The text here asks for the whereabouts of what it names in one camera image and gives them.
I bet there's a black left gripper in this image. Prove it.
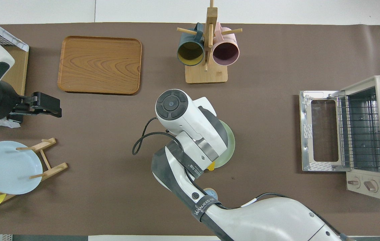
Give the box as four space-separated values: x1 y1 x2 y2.
8 92 62 123

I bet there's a light green plate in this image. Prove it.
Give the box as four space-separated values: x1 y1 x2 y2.
210 120 236 169

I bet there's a glass oven door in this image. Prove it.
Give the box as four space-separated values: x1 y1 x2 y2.
299 90 346 172

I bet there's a light wooden shelf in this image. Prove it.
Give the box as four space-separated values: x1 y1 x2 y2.
0 27 29 96

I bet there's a brown wooden tray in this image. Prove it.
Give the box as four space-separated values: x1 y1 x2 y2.
58 36 143 95

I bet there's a wooden plate rack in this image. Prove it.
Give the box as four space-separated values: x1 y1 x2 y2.
0 138 68 203

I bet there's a brown table mat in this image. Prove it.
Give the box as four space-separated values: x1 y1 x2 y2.
0 23 380 236

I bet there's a white checkered cloth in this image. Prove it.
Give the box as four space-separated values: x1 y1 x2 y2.
0 13 30 52

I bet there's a light blue plate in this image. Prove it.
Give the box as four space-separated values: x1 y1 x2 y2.
0 141 43 195

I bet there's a dark teal mug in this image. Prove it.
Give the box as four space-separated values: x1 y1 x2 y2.
177 23 206 67

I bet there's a wooden mug tree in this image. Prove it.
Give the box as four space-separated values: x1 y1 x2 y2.
177 0 243 84

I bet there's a pink mug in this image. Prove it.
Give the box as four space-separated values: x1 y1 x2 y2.
212 22 240 66

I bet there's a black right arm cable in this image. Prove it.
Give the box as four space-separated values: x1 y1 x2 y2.
132 117 177 155

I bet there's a metal oven wire rack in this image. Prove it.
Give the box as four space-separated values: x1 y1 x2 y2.
337 95 380 168

